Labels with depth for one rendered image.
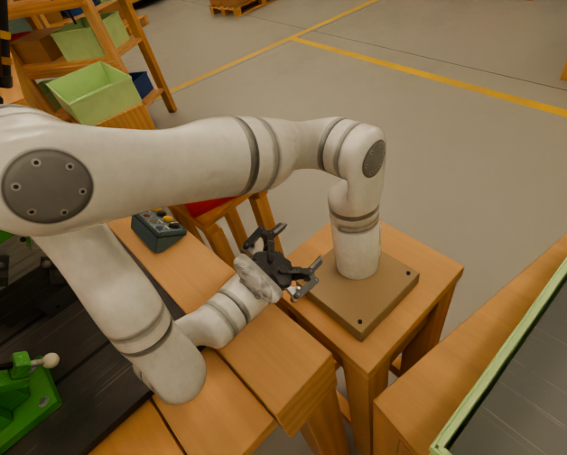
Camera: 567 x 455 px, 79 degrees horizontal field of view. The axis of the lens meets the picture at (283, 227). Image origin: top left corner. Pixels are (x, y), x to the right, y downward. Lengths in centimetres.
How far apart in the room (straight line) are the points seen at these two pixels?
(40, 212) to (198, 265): 57
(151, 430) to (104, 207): 49
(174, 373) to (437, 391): 48
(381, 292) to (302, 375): 23
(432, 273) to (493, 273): 114
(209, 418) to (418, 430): 36
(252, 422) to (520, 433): 41
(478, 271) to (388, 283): 122
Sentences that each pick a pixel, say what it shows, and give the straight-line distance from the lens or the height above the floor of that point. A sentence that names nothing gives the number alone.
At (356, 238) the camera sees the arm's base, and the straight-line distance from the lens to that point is 64.
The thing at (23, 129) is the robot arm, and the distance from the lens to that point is 29.
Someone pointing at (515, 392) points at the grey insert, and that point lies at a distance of 72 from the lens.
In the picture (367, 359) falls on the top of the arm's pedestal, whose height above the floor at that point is 85.
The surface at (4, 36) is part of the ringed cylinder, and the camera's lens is 108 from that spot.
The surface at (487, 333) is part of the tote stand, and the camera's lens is 83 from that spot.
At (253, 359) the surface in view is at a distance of 67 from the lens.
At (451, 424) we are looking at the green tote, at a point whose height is 96.
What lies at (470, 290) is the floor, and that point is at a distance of 185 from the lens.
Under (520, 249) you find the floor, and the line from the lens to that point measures 207.
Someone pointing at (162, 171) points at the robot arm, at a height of 134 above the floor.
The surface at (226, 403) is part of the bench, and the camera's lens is 68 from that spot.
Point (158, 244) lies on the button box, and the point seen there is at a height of 93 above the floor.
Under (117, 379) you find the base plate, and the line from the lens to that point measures 77.
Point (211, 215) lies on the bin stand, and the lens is 110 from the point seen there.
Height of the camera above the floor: 149
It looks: 45 degrees down
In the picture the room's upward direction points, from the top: 15 degrees counter-clockwise
